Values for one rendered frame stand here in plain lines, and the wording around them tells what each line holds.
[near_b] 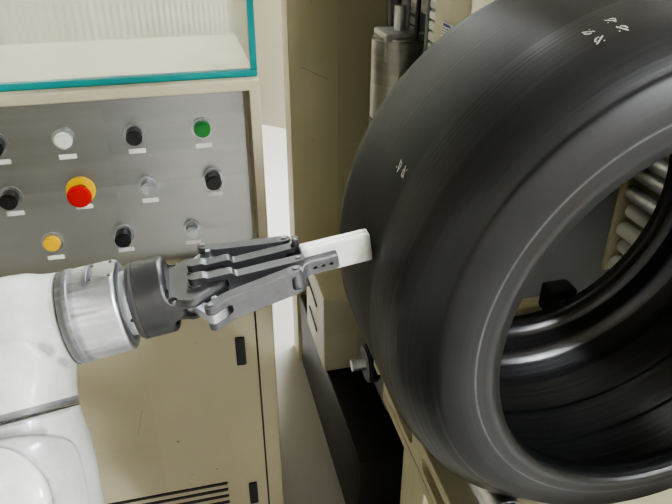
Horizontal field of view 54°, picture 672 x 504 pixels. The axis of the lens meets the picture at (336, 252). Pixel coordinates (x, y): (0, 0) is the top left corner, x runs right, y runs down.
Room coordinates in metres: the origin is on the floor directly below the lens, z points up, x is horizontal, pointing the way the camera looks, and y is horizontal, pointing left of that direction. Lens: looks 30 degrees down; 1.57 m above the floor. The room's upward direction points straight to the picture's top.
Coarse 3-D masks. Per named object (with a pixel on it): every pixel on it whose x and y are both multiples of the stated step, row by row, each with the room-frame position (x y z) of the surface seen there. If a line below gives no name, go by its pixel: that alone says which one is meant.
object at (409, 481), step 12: (444, 0) 0.98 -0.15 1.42; (456, 0) 0.94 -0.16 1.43; (468, 0) 0.90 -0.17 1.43; (480, 0) 0.90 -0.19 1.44; (492, 0) 0.90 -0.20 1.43; (444, 12) 0.98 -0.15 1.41; (456, 12) 0.94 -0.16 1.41; (468, 12) 0.90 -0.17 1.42; (456, 24) 0.93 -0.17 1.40; (408, 468) 0.98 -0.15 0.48; (408, 480) 0.97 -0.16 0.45; (408, 492) 0.97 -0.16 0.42; (420, 492) 0.91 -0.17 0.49
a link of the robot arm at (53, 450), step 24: (72, 408) 0.45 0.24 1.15; (0, 432) 0.40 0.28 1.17; (24, 432) 0.41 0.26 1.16; (48, 432) 0.41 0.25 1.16; (72, 432) 0.43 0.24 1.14; (0, 456) 0.37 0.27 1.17; (24, 456) 0.38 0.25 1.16; (48, 456) 0.39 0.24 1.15; (72, 456) 0.40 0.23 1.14; (0, 480) 0.35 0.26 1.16; (24, 480) 0.36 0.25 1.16; (48, 480) 0.37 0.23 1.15; (72, 480) 0.39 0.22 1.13; (96, 480) 0.41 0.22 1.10
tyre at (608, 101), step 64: (512, 0) 0.71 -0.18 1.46; (576, 0) 0.64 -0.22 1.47; (640, 0) 0.59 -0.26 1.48; (448, 64) 0.66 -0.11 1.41; (512, 64) 0.58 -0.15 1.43; (576, 64) 0.53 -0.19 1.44; (640, 64) 0.52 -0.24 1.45; (384, 128) 0.66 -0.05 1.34; (448, 128) 0.56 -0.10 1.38; (512, 128) 0.51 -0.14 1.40; (576, 128) 0.50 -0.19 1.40; (640, 128) 0.50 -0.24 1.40; (384, 192) 0.59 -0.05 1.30; (448, 192) 0.51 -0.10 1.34; (512, 192) 0.48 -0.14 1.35; (576, 192) 0.48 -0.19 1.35; (384, 256) 0.54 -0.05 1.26; (448, 256) 0.48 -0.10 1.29; (512, 256) 0.47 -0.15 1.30; (640, 256) 0.84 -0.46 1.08; (384, 320) 0.51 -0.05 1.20; (448, 320) 0.47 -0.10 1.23; (512, 320) 0.47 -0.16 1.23; (576, 320) 0.82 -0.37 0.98; (640, 320) 0.81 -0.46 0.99; (448, 384) 0.47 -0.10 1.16; (512, 384) 0.75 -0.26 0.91; (576, 384) 0.75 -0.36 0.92; (640, 384) 0.72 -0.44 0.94; (448, 448) 0.48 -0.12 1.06; (512, 448) 0.48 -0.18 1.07; (576, 448) 0.63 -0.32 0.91; (640, 448) 0.62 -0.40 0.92
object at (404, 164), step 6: (402, 156) 0.60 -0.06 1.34; (402, 162) 0.59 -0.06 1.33; (408, 162) 0.58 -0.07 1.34; (396, 168) 0.59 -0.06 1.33; (402, 168) 0.58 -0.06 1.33; (408, 168) 0.57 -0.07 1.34; (390, 174) 0.60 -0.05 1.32; (396, 174) 0.59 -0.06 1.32; (402, 174) 0.58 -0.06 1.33; (396, 180) 0.58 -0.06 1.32; (402, 180) 0.57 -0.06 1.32
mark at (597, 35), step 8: (616, 16) 0.57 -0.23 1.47; (600, 24) 0.57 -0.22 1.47; (608, 24) 0.56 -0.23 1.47; (616, 24) 0.56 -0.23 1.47; (624, 24) 0.56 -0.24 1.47; (632, 24) 0.55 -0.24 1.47; (584, 32) 0.56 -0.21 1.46; (592, 32) 0.56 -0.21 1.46; (600, 32) 0.56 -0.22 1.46; (608, 32) 0.55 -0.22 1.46; (616, 32) 0.55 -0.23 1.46; (624, 32) 0.55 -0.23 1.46; (584, 40) 0.55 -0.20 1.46; (592, 40) 0.55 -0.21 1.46; (600, 40) 0.55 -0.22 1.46; (608, 40) 0.54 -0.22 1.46; (592, 48) 0.54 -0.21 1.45
